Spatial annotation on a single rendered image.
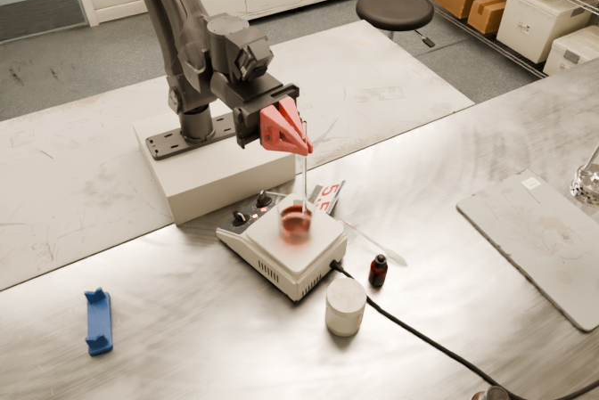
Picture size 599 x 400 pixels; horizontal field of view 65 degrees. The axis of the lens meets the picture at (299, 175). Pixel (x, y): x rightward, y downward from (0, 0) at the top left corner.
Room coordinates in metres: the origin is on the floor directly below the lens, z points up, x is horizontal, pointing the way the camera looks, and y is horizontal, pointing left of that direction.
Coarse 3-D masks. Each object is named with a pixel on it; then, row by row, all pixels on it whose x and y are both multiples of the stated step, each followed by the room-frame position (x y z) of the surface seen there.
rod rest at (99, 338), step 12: (96, 300) 0.38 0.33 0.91; (108, 300) 0.38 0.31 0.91; (96, 312) 0.36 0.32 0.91; (108, 312) 0.36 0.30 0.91; (96, 324) 0.34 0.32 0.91; (108, 324) 0.34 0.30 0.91; (96, 336) 0.32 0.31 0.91; (108, 336) 0.32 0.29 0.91; (96, 348) 0.30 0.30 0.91; (108, 348) 0.30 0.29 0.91
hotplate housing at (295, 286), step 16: (272, 192) 0.58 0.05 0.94; (224, 240) 0.49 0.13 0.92; (240, 240) 0.46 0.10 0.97; (336, 240) 0.45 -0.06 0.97; (240, 256) 0.47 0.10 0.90; (256, 256) 0.43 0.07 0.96; (320, 256) 0.42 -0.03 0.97; (336, 256) 0.44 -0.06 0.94; (272, 272) 0.41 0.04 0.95; (288, 272) 0.39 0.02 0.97; (304, 272) 0.39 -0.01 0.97; (320, 272) 0.41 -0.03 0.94; (288, 288) 0.38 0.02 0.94; (304, 288) 0.38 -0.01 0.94
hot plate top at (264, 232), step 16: (272, 208) 0.51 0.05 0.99; (256, 224) 0.47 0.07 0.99; (272, 224) 0.47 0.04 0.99; (320, 224) 0.47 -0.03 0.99; (336, 224) 0.47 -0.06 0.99; (256, 240) 0.44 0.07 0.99; (272, 240) 0.44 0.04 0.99; (320, 240) 0.44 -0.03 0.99; (272, 256) 0.41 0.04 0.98; (288, 256) 0.41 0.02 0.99; (304, 256) 0.41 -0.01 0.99
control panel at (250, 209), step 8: (256, 200) 0.57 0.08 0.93; (272, 200) 0.55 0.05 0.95; (248, 208) 0.55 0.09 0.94; (256, 208) 0.54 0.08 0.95; (256, 216) 0.51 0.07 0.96; (224, 224) 0.51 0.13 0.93; (232, 224) 0.51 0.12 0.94; (248, 224) 0.49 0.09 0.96; (232, 232) 0.48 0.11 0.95; (240, 232) 0.48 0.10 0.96
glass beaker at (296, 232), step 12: (288, 192) 0.48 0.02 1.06; (300, 192) 0.48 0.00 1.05; (312, 192) 0.47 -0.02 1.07; (276, 204) 0.45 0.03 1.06; (288, 204) 0.48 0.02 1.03; (300, 204) 0.48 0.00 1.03; (312, 204) 0.47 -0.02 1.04; (288, 216) 0.43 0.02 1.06; (300, 216) 0.42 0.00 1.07; (312, 216) 0.44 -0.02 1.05; (288, 228) 0.43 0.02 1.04; (300, 228) 0.43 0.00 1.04; (312, 228) 0.44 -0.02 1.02; (288, 240) 0.43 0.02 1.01; (300, 240) 0.43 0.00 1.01
